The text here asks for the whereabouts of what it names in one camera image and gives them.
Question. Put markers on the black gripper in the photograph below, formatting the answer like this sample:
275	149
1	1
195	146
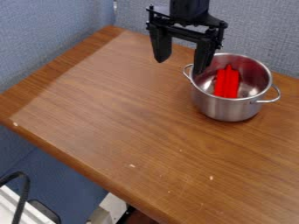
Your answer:
184	19

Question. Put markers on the red plastic block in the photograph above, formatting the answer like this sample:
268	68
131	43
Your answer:
227	83

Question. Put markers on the metal pot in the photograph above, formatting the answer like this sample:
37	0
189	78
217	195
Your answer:
256	88

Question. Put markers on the white table frame part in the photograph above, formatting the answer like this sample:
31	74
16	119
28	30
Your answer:
109	211

